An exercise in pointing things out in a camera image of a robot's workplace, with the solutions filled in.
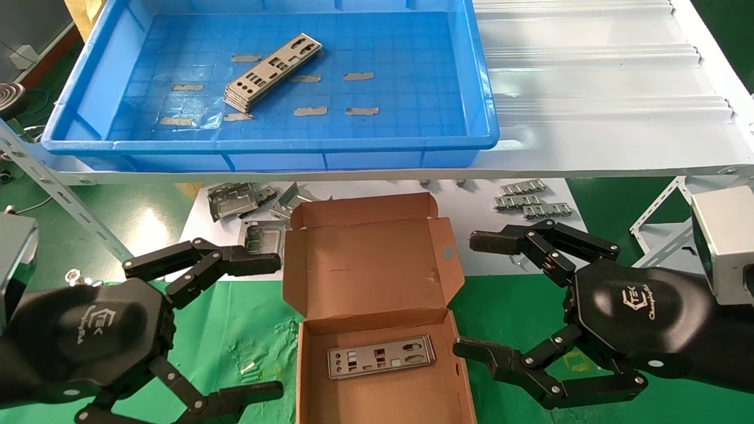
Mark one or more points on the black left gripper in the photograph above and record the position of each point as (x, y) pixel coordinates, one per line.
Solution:
(88, 330)

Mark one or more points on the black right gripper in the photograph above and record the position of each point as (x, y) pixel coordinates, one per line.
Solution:
(636, 312)

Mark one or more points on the metal shield plate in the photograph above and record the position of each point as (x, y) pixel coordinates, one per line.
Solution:
(389, 347)

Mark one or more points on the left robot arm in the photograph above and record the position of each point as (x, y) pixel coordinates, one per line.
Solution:
(7, 371)

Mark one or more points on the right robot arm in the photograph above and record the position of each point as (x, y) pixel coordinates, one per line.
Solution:
(733, 347)

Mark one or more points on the brown cardboard box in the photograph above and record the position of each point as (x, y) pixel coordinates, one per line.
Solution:
(365, 271)

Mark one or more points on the blue plastic tray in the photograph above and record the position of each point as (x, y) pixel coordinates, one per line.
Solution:
(412, 94)

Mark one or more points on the yellow cardboard piece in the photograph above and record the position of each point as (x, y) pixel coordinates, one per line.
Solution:
(82, 15)

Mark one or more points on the small metal scrap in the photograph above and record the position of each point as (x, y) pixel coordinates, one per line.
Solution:
(248, 367)

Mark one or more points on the toothed metal strip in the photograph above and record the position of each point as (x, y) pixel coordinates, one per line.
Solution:
(548, 210)
(523, 187)
(518, 202)

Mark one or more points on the folded metal sheet part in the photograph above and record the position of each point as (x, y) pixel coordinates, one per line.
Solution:
(291, 200)

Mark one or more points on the silver binder clip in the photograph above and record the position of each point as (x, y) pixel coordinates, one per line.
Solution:
(73, 275)

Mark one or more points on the grey tape strip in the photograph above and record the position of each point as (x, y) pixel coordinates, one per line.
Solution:
(187, 87)
(310, 111)
(361, 111)
(306, 78)
(246, 58)
(238, 116)
(177, 121)
(359, 76)

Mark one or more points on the slotted metal angle bar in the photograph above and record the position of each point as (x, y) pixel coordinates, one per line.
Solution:
(53, 185)

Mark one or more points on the stack of metal shield plates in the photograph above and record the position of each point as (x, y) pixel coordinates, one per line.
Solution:
(268, 69)

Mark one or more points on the rectangular metal frame part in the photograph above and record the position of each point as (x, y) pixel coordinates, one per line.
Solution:
(265, 232)

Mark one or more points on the bent metal bracket plate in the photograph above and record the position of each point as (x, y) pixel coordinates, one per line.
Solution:
(232, 201)

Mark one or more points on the small metal bracket piece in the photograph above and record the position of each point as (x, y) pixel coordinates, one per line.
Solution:
(266, 194)

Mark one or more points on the slotted metal angle bracket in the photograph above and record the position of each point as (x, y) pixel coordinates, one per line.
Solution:
(657, 209)

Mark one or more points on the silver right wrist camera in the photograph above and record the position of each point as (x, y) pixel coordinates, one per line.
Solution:
(727, 241)

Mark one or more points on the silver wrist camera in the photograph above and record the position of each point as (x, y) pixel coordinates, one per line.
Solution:
(727, 241)
(15, 265)

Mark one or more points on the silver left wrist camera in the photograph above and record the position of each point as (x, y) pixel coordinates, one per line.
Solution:
(15, 265)

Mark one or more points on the white wall socket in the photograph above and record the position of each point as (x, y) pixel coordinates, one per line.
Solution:
(23, 56)

